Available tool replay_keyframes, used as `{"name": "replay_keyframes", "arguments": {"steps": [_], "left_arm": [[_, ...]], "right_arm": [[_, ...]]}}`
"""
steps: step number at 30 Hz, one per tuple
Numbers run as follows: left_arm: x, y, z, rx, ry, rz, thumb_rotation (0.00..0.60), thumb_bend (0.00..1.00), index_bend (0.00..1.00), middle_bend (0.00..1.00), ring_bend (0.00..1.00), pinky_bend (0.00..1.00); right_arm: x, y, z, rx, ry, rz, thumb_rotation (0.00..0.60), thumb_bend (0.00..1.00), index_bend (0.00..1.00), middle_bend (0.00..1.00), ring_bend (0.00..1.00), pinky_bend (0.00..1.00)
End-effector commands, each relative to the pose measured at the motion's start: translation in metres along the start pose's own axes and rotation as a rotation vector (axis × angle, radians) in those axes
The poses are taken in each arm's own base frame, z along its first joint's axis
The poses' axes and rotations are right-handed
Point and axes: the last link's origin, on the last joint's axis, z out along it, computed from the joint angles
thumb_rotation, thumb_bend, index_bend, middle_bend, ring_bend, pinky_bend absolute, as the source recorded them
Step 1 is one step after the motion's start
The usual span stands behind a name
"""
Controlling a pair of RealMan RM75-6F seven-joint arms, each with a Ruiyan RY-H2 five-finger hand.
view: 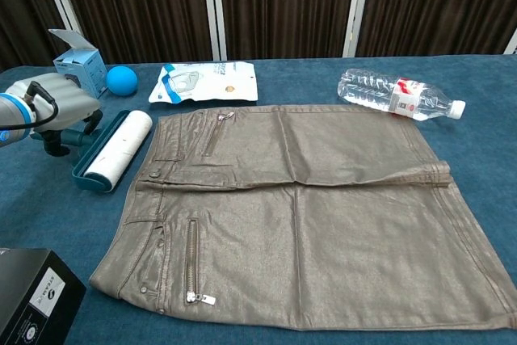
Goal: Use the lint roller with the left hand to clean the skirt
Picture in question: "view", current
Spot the light blue carton box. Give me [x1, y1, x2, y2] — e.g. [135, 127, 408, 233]
[48, 28, 109, 99]

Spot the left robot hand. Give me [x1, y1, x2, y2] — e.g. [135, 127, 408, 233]
[6, 72, 104, 157]

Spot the blue ball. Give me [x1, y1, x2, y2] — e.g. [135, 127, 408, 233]
[106, 65, 139, 98]

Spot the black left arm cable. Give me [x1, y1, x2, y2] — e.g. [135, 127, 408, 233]
[24, 81, 60, 131]

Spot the white face mask package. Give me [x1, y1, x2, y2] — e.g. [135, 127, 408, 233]
[148, 61, 259, 104]

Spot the dark curtain screen panel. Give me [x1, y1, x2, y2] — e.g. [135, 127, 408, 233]
[209, 0, 373, 61]
[342, 0, 517, 58]
[37, 0, 228, 66]
[0, 0, 84, 74]

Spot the taupe metallic skirt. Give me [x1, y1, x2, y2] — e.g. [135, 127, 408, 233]
[89, 103, 517, 332]

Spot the blue felt table cover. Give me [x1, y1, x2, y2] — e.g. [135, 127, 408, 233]
[0, 53, 517, 345]

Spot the teal lint roller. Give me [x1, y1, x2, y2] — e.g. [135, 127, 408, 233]
[30, 109, 153, 194]

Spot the black cardboard box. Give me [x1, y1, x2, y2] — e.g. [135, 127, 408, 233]
[0, 246, 87, 345]

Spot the clear plastic water bottle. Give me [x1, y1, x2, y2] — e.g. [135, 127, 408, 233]
[337, 69, 467, 122]

